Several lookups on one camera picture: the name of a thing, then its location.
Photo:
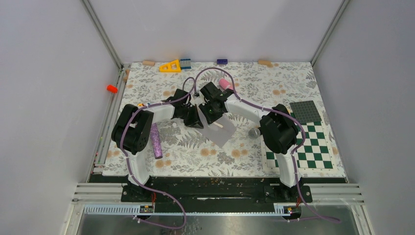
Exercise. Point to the wooden block right back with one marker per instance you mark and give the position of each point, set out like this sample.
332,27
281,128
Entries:
265,63

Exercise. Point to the yellow triangle toy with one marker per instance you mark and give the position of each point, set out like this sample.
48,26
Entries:
173,66

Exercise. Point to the wooden block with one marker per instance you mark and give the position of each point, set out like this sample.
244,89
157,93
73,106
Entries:
148,63
265,63

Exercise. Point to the dark purple lego brick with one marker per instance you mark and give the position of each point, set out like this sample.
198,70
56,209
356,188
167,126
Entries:
222,61

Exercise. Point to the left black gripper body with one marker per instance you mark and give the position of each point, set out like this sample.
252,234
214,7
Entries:
184,115

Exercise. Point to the orange red cylinder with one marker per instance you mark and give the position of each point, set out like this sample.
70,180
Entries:
112,89

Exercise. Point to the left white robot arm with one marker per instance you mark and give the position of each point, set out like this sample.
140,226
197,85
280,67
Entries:
132,131

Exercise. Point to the blue grey lego brick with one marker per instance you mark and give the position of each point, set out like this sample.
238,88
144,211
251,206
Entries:
185,64

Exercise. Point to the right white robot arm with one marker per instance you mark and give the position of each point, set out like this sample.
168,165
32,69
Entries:
277,127

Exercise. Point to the floral table mat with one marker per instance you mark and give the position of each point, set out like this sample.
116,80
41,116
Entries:
187,153

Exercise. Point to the pink toy microphone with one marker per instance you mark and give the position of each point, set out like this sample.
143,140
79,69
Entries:
224,84

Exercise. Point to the purple glitter microphone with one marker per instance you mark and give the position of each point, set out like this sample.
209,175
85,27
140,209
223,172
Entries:
155,141

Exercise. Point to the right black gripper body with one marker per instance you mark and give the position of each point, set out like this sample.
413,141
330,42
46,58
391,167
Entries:
209,111

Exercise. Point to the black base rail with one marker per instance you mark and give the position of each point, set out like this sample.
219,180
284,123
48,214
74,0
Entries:
204,194

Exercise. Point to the green white chessboard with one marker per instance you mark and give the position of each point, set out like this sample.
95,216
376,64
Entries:
314,156

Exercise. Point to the black microphone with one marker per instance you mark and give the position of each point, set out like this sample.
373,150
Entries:
254,133

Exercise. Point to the wooden block left back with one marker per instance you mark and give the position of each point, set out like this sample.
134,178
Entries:
148,63

